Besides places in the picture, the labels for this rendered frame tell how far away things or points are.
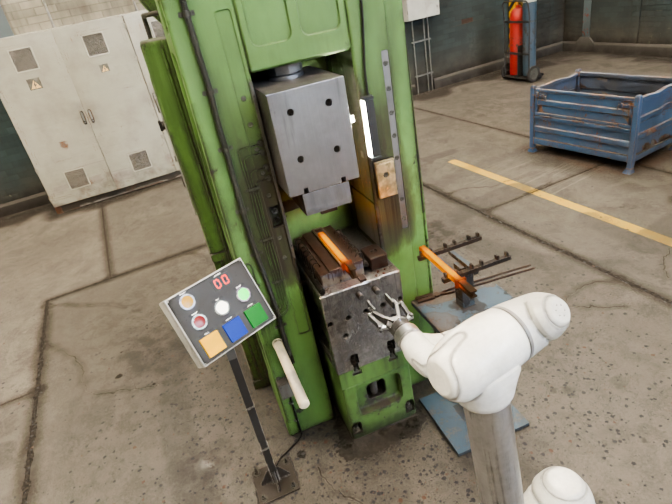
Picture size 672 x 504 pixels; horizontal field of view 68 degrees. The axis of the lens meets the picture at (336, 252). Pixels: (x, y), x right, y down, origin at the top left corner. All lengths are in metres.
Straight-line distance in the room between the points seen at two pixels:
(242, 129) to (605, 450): 2.14
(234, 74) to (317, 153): 0.42
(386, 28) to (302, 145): 0.58
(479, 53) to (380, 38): 7.92
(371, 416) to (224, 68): 1.77
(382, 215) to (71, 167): 5.46
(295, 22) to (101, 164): 5.46
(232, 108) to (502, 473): 1.49
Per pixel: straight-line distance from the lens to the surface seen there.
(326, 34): 2.06
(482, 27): 10.02
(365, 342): 2.36
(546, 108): 5.84
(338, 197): 2.04
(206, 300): 1.92
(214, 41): 1.97
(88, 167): 7.24
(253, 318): 1.97
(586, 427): 2.83
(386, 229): 2.36
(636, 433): 2.86
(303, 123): 1.92
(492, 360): 1.03
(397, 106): 2.22
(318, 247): 2.37
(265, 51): 2.00
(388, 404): 2.68
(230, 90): 1.99
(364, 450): 2.71
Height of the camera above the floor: 2.10
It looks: 29 degrees down
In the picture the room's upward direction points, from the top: 11 degrees counter-clockwise
